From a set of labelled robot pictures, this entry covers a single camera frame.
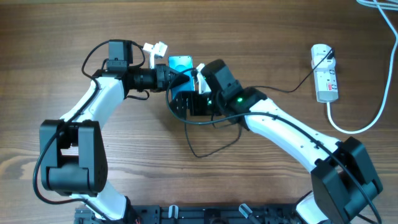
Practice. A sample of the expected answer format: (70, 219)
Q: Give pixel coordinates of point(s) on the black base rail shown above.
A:
(267, 214)

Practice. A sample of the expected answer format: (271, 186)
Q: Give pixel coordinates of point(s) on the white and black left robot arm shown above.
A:
(72, 160)

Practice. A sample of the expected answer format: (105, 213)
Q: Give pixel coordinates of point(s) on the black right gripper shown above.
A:
(184, 98)

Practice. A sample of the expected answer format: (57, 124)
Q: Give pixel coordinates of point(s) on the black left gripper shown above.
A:
(161, 77)

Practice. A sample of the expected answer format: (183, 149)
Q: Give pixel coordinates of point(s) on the Galaxy smartphone teal screen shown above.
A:
(181, 63)

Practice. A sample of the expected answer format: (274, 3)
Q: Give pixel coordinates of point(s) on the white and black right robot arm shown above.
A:
(344, 180)

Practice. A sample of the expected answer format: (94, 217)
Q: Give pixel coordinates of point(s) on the white power strip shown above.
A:
(323, 64)

